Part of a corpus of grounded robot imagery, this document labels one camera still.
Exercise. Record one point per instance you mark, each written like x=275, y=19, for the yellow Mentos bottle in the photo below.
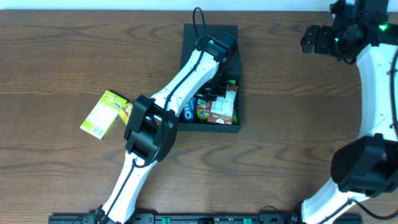
x=125, y=112

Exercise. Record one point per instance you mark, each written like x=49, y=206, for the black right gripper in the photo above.
x=311, y=39

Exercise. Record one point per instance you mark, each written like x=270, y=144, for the blue Oreo pack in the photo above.
x=188, y=115

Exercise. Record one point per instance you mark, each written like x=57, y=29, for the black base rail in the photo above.
x=149, y=218

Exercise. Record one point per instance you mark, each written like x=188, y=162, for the brown Pocky box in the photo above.
x=221, y=111

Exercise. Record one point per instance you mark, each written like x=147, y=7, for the colourful gummy candy bag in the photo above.
x=203, y=108

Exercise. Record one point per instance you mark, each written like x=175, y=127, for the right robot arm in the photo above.
x=360, y=35

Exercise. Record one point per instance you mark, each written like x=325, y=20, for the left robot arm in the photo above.
x=152, y=127

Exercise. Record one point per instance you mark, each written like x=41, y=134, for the green yellow snack box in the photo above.
x=103, y=116

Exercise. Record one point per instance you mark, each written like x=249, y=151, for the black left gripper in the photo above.
x=212, y=92

